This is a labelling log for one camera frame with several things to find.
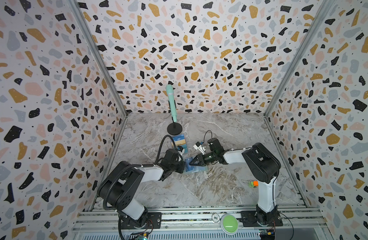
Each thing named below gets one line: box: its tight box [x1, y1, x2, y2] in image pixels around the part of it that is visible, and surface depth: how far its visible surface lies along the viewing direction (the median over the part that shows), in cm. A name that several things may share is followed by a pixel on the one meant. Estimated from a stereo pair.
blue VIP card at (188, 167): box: [184, 157, 194, 172], surface depth 92 cm
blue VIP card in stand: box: [173, 134, 185, 142], surface depth 102 cm
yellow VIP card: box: [171, 139, 186, 147], surface depth 102 cm
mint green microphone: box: [166, 84, 177, 123], surface depth 91 cm
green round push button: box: [220, 213, 239, 235], surface depth 73 cm
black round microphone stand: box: [167, 116, 183, 136], surface depth 113 cm
